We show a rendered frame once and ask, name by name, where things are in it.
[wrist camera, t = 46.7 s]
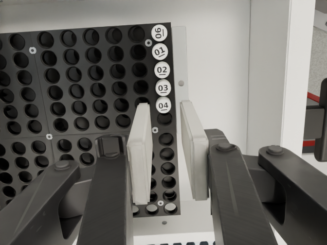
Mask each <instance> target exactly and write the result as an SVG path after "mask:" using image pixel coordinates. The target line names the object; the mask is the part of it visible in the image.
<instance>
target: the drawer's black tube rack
mask: <svg viewBox="0 0 327 245"><path fill-rule="evenodd" d="M151 45H152V41H151V40H150V39H148V31H147V24H134V25H119V26H105V27H89V28H75V29H60V30H45V31H30V32H15V33H0V211H1V210H2V209H3V208H4V207H5V206H6V205H8V204H9V203H10V202H11V201H12V200H13V199H14V198H15V197H16V196H17V195H18V194H19V193H20V192H22V191H23V190H24V189H25V188H26V187H27V186H28V185H29V184H30V183H31V182H32V181H33V180H35V179H36V178H37V177H38V176H39V175H40V174H41V173H42V172H43V171H44V170H45V169H46V168H48V167H49V166H50V165H52V164H54V163H56V162H57V161H62V160H75V161H77V162H78V163H79V167H80V168H85V167H89V166H92V165H95V164H96V160H97V155H96V149H95V142H94V140H95V139H96V138H97V137H99V136H102V135H107V134H121V135H130V131H131V128H132V124H133V120H134V117H135V113H136V109H137V106H138V105H139V103H147V104H148V105H149V107H150V118H151V130H152V142H153V148H152V167H151V185H150V202H148V203H147V204H144V205H136V204H135V203H132V205H133V206H137V207H138V209H139V210H138V211H137V212H133V218H138V217H154V216H162V212H161V206H162V205H163V204H164V202H163V201H161V200H160V186H159V173H158V161H157V147H156V135H155V133H157V132H158V131H159V130H175V129H176V128H169V129H158V128H157V127H155V122H154V108H153V96H152V82H151V70H150V57H149V46H151ZM131 197H132V196H131ZM132 202H133V199H132ZM150 204H153V205H155V206H157V209H156V210H155V211H148V210H147V209H146V207H147V206H148V205H150Z"/></svg>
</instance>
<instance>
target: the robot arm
mask: <svg viewBox="0 0 327 245"><path fill-rule="evenodd" d="M180 113H181V133H182V147H183V152H184V157H185V162H186V167H187V172H188V177H189V182H190V187H191V192H192V197H193V199H195V201H204V200H207V199H208V198H210V204H211V215H212V218H213V227H214V235H215V244H216V245H278V243H277V240H276V238H275V235H274V233H273V230H272V227H271V225H272V226H273V228H274V229H275V230H276V231H277V233H278V234H279V235H280V236H281V238H282V239H283V240H284V241H285V243H286V244H287V245H327V175H325V174H324V173H322V172H321V171H319V170H318V169H316V168H315V167H314V166H312V165H311V164H309V163H308V162H306V161H305V160H303V159H302V158H300V157H299V156H298V155H296V154H295V153H294V152H292V151H291V150H289V149H287V148H284V147H280V146H278V145H277V146H275V145H271V146H265V147H262V148H260V149H259V151H258V156H251V155H244V154H242V153H241V150H240V148H239V147H238V146H237V145H234V144H230V143H229V141H228V140H227V138H226V136H225V135H224V133H223V131H221V130H219V129H217V128H215V129H203V127H202V125H201V122H200V120H199V118H198V115H197V113H196V111H195V108H194V106H193V104H192V102H191V101H190V100H183V101H182V102H180ZM94 142H95V149H96V155H97V160H96V164H95V165H92V166H89V167H85V168H80V167H79V163H78V162H77V161H75V160H62V161H57V162H56V163H54V164H52V165H50V166H49V167H48V168H46V169H45V170H44V171H43V172H42V173H41V174H40V175H39V176H38V177H37V178H36V179H35V180H33V181H32V182H31V183H30V184H29V185H28V186H27V187H26V188H25V189H24V190H23V191H22V192H20V193H19V194H18V195H17V196H16V197H15V198H14V199H13V200H12V201H11V202H10V203H9V204H8V205H6V206H5V207H4V208H3V209H2V210H1V211H0V245H73V243H74V241H75V239H76V238H77V236H78V238H77V243H76V245H134V241H133V205H132V203H135V204H136V205H144V204H147V203H148V202H150V185H151V167H152V148H153V142H152V130H151V118H150V107H149V105H148V104H147V103H139V105H138V106H137V109H136V113H135V117H134V120H133V124H132V128H131V131H130V135H121V134H107V135H102V136H99V137H97V138H96V139H95V140H94ZM209 189H210V193H209ZM131 196H132V197H131ZM132 199H133V202H132ZM270 224H271V225H270Z"/></svg>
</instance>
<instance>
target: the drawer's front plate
mask: <svg viewBox="0 0 327 245"><path fill-rule="evenodd" d="M314 10H315V0H251V3H250V40H249V77H248V114H247V151H246V155H251V156H258V151H259V149H260V148H262V147H265V146H271V145H275V146H277V145H278V146H280V147H284V148H287V149H289V150H291V151H292V152H294V153H295V154H296V155H298V156H299V157H300V158H301V157H302V146H303V135H304V124H305V113H306V102H307V91H308V80H309V65H310V54H311V43H312V32H313V21H314ZM270 225H271V224H270ZM271 227H272V230H273V233H274V235H275V238H276V240H277V243H278V245H287V244H286V243H285V241H284V240H283V239H282V238H281V236H280V235H279V234H278V233H277V231H276V230H275V229H274V228H273V226H272V225H271Z"/></svg>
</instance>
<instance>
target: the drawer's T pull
mask: <svg viewBox="0 0 327 245"><path fill-rule="evenodd" d="M303 139H304V140H306V139H315V146H314V157H315V159H316V160H317V161H318V162H327V78H325V79H324V80H323V81H322V82H321V89H320V99H319V105H308V106H306V113H305V124H304V135H303Z"/></svg>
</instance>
